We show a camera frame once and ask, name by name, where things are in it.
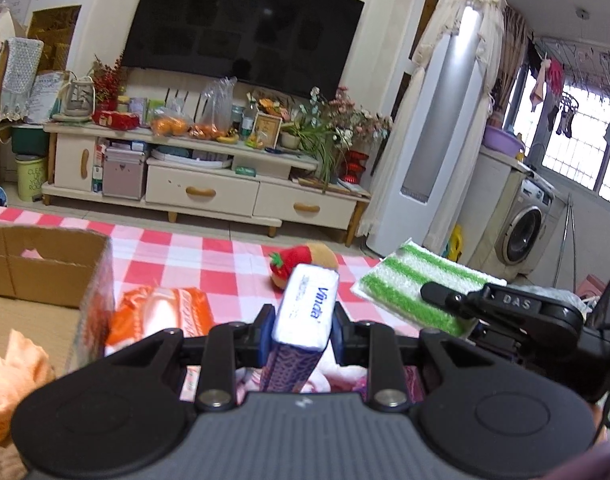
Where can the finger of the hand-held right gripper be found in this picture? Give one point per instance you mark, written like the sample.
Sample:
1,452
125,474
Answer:
505,301

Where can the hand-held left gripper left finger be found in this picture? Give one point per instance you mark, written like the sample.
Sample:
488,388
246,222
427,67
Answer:
266,336

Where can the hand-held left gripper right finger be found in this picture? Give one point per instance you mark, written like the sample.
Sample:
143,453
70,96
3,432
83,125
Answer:
337,335

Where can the blue white tissue pack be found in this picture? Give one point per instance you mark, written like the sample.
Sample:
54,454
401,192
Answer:
302,315

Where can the green striped white cloth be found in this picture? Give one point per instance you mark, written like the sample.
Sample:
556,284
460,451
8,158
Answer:
410,280

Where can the cardboard box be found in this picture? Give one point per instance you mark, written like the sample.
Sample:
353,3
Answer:
40,265

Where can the pink floral cloth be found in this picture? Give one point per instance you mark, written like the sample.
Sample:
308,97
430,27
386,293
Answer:
337,381

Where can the yellow plastic toy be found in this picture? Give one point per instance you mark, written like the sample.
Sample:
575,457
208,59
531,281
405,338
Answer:
455,245

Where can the strawberry plush toy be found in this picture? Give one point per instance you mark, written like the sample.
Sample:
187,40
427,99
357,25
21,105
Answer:
290,260

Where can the white washing machine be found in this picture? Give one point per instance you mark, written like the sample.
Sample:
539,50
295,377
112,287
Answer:
520,220

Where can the orange wet wipes packet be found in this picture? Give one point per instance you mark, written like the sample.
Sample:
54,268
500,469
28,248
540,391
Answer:
160,310

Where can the red white checked tablecloth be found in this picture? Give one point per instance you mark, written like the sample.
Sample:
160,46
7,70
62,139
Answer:
185,260

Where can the cream television cabinet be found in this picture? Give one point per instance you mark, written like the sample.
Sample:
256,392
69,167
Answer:
205,190

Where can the purple plastic basin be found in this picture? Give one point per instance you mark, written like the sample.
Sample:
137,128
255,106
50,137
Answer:
502,139

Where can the red lantern ornaments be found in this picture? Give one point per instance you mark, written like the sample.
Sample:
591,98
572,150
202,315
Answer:
354,165

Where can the white standing air conditioner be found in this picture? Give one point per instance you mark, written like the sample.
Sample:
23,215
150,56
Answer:
435,125

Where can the green potted plant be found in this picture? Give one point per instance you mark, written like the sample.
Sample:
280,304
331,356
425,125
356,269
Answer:
317,145

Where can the bunch of bananas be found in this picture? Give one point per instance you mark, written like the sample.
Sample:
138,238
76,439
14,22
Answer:
228,138

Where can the silver case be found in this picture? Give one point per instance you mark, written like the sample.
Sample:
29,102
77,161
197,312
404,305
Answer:
125,175

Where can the artificial flower bouquet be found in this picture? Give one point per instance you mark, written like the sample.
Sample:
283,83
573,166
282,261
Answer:
357,117

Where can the tall bag of oranges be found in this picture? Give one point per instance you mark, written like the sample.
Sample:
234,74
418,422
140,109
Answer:
212,115

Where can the small bag of oranges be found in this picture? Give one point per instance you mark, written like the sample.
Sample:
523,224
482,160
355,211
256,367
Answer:
170,125

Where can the hanging clothes rack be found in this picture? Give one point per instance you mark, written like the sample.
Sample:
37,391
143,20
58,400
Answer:
575,80

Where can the orange bath pouf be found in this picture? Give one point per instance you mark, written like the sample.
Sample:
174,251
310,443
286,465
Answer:
15,380

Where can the red flat box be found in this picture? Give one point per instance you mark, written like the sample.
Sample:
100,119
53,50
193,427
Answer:
115,120

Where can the pale green trash can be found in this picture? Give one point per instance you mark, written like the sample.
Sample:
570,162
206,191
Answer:
31,177

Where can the red berry branches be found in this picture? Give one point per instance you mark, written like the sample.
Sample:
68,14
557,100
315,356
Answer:
107,80

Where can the green storage bin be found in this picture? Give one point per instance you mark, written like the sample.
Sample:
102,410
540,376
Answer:
30,140

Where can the black television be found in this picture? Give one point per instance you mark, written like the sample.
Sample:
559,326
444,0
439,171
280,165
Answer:
245,25

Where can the wooden chair with lace cover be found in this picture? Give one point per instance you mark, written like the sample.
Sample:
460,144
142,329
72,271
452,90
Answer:
15,75

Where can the wooden picture frame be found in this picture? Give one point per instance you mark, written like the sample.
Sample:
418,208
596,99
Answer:
268,130

